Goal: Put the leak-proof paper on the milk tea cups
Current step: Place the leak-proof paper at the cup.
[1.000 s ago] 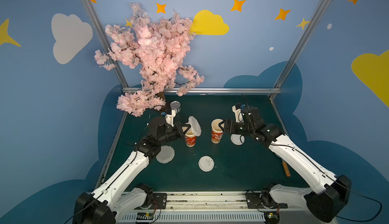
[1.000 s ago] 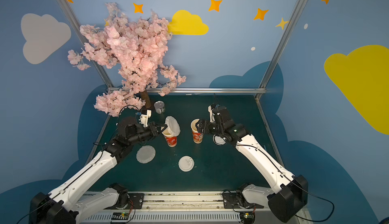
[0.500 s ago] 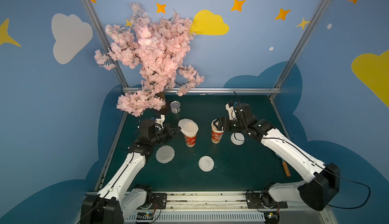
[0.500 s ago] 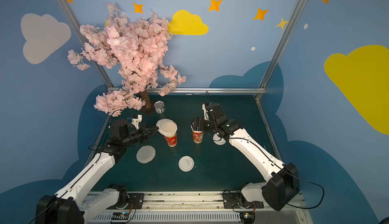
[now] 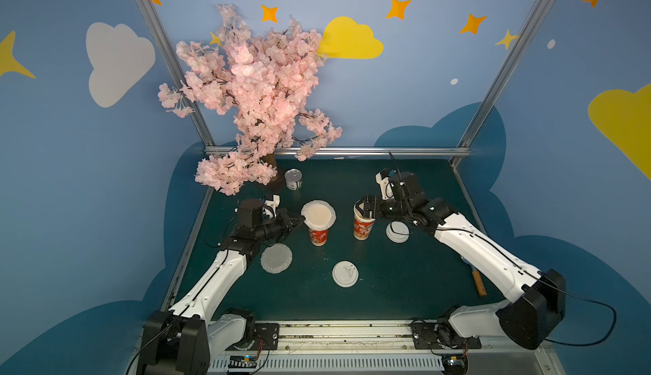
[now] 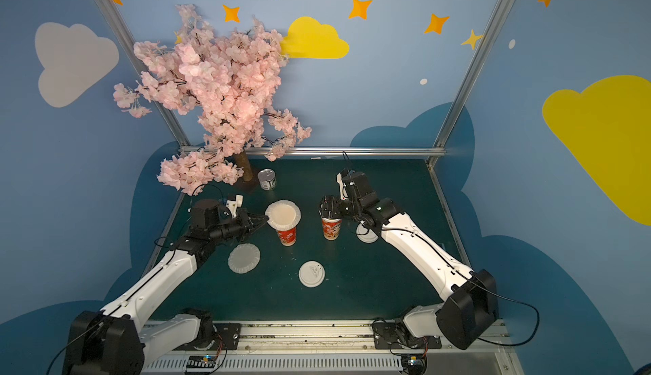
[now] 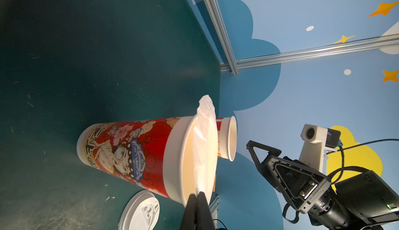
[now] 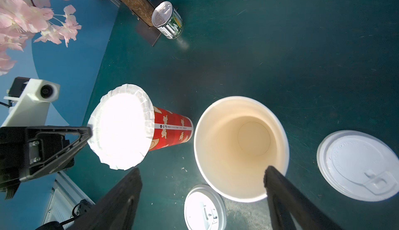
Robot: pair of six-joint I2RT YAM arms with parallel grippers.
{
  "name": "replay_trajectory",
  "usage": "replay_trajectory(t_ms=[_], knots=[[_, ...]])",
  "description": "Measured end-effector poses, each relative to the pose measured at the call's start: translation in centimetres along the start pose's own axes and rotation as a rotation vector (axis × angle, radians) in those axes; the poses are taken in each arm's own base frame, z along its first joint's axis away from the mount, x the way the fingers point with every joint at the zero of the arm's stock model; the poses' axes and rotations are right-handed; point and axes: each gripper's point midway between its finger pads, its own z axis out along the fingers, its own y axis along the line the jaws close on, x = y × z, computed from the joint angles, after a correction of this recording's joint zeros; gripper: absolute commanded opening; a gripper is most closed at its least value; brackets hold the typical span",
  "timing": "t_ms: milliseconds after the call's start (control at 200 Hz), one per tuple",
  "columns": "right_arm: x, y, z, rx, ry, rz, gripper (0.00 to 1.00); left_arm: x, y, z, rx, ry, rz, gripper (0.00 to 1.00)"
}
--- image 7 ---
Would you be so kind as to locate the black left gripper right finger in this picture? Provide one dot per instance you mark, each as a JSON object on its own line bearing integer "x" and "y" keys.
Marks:
{"x": 204, "y": 217}

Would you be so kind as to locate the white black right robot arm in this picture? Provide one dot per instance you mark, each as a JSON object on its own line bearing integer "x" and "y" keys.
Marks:
{"x": 350, "y": 198}

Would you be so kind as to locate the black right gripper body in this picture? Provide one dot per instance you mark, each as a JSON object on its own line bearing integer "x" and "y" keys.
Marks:
{"x": 300, "y": 185}

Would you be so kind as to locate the aluminium frame right post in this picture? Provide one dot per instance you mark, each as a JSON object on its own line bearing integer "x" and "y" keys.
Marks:
{"x": 219, "y": 26}

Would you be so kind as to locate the aluminium frame back bar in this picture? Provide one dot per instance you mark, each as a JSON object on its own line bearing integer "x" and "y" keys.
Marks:
{"x": 342, "y": 48}

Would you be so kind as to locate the translucent paper sheet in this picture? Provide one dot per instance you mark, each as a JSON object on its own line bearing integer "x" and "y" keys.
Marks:
{"x": 205, "y": 147}

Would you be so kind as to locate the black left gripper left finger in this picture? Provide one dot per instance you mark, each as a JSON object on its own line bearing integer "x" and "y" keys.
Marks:
{"x": 190, "y": 214}

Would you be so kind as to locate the red paper cup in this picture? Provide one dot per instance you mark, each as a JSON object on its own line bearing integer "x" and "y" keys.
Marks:
{"x": 227, "y": 137}
{"x": 154, "y": 154}

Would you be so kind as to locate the white lid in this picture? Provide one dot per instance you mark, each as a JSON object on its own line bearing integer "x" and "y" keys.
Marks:
{"x": 141, "y": 213}

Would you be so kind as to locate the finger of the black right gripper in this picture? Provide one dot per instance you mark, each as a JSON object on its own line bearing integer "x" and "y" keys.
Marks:
{"x": 260, "y": 154}

